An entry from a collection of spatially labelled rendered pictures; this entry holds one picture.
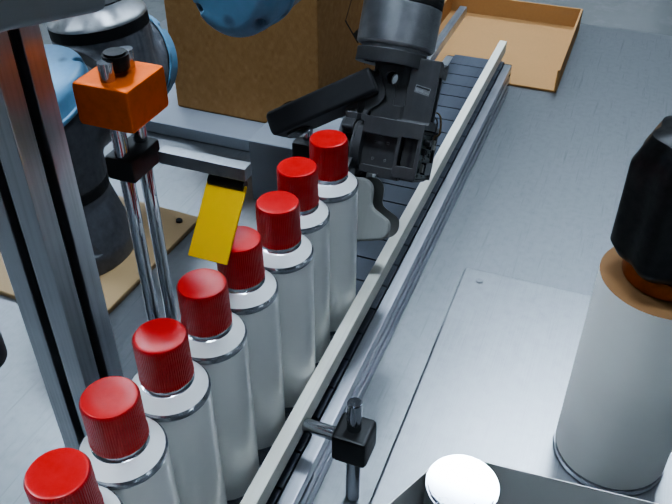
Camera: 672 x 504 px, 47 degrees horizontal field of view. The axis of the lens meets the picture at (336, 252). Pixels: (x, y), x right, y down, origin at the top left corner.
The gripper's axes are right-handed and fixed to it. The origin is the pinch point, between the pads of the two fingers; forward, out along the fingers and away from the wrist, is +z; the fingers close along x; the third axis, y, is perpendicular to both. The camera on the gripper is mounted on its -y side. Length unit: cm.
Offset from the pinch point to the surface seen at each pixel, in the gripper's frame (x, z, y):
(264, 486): -22.0, 14.8, 4.5
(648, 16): 347, -91, 31
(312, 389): -13.1, 9.7, 4.2
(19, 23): -46.7, -14.1, -0.8
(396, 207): 17.7, -4.0, 1.1
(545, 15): 87, -40, 7
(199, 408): -31.5, 6.2, 2.7
